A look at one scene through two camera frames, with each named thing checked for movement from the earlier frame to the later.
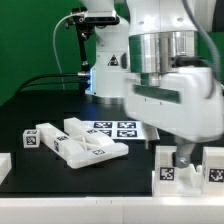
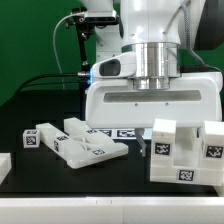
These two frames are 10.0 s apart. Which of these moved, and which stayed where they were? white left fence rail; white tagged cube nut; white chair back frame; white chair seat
Moved: white chair seat
Stayed: white tagged cube nut; white left fence rail; white chair back frame
